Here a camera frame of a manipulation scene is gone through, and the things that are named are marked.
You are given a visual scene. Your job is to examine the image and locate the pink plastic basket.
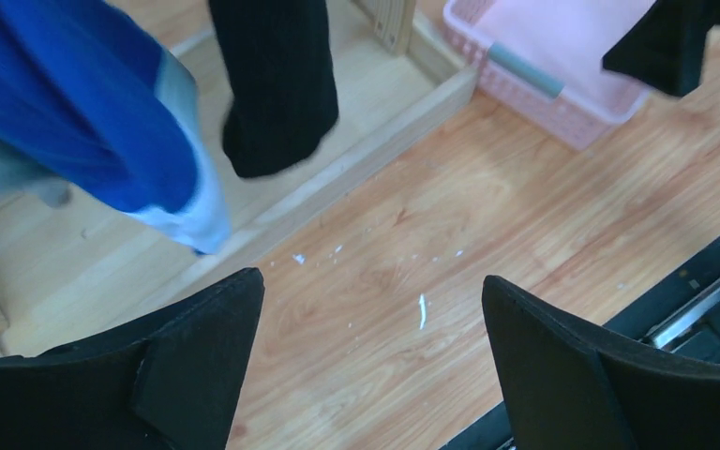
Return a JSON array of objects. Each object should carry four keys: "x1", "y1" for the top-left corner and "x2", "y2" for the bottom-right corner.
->
[{"x1": 442, "y1": 0, "x2": 652, "y2": 150}]

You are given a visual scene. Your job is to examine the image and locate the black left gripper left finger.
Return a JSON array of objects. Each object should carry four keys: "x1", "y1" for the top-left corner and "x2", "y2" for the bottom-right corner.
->
[{"x1": 0, "y1": 267, "x2": 264, "y2": 449}]

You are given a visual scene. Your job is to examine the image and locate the blue white underwear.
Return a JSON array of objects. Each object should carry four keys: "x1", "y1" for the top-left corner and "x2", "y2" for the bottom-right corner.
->
[{"x1": 0, "y1": 1, "x2": 231, "y2": 254}]

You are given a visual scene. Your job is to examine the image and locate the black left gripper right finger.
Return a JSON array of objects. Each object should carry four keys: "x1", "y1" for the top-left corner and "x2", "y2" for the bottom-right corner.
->
[{"x1": 482, "y1": 276, "x2": 720, "y2": 449}]

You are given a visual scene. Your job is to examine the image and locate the wooden clothes rack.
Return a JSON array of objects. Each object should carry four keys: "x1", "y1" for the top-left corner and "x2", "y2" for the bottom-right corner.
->
[{"x1": 0, "y1": 0, "x2": 479, "y2": 365}]

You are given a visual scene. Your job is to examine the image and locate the black underwear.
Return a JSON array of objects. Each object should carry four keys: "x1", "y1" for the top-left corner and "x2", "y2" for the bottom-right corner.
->
[{"x1": 208, "y1": 0, "x2": 338, "y2": 179}]

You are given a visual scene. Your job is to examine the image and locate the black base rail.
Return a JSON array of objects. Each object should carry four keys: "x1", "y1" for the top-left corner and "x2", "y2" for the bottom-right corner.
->
[{"x1": 448, "y1": 236, "x2": 720, "y2": 449}]

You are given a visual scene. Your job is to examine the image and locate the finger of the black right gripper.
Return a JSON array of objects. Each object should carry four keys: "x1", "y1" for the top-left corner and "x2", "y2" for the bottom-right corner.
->
[{"x1": 602, "y1": 0, "x2": 720, "y2": 98}]

